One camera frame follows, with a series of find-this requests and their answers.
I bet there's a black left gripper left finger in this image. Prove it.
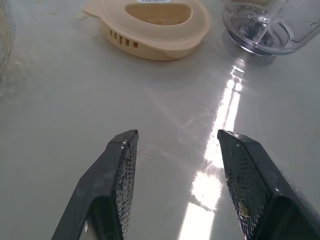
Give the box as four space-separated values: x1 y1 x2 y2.
51 129 140 240

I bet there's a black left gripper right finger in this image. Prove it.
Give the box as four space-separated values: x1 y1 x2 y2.
216 129 320 240

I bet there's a yellow lid dish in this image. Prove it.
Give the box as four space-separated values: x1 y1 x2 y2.
81 0 212 61

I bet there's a glass bowl with fruit pieces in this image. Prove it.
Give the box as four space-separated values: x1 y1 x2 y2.
0 0 16 76

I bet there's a clear plastic blender jug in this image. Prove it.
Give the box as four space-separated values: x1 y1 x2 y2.
221 0 320 65

